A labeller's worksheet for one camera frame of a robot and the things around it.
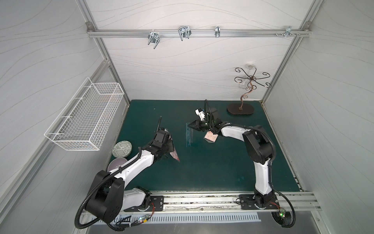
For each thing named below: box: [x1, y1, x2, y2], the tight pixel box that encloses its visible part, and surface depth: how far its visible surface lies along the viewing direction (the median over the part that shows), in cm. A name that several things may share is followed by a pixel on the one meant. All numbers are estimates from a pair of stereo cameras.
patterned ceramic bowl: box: [112, 140, 132, 158], surface depth 93 cm
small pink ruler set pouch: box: [203, 130, 219, 143], surface depth 100 cm
